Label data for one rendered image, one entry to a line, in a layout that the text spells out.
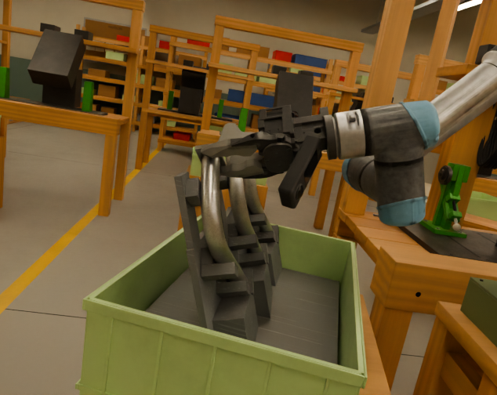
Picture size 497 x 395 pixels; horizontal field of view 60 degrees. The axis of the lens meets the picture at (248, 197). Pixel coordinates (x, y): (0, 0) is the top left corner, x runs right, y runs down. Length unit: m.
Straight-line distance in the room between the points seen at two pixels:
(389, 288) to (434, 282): 0.13
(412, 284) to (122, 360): 0.91
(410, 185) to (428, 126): 0.09
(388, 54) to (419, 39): 10.65
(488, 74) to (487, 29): 1.11
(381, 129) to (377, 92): 1.17
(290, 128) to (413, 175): 0.20
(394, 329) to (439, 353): 0.20
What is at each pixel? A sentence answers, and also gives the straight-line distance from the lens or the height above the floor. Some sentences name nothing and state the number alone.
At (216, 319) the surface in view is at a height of 0.91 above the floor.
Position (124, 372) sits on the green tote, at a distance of 0.73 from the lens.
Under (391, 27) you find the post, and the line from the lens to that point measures 1.88.
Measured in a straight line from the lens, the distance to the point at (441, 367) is 1.29.
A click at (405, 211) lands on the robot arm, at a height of 1.16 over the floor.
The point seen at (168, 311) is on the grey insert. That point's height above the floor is 0.85.
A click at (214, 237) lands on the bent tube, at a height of 1.07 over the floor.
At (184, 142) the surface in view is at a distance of 8.33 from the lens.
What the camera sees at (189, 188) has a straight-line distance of 0.68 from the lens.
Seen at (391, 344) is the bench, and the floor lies 0.63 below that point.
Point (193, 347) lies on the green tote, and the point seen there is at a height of 0.93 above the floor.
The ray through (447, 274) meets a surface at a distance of 1.40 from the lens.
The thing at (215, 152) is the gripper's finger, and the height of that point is 1.19.
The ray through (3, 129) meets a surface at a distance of 6.30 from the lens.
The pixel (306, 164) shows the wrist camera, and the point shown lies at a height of 1.20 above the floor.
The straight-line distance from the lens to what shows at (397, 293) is 1.37.
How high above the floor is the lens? 1.29
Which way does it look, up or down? 13 degrees down
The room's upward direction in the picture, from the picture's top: 10 degrees clockwise
